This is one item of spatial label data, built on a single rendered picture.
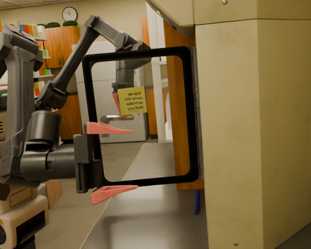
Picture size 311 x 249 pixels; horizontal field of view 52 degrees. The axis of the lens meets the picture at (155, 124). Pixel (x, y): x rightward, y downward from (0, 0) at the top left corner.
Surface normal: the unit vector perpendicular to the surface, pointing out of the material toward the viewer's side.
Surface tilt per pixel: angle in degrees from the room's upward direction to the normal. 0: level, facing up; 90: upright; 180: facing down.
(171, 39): 90
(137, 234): 0
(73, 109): 90
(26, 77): 55
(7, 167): 63
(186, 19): 90
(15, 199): 98
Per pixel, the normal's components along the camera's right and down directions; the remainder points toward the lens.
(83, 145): -0.15, 0.00
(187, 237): -0.09, -0.98
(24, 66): 0.69, -0.56
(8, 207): 0.92, 0.13
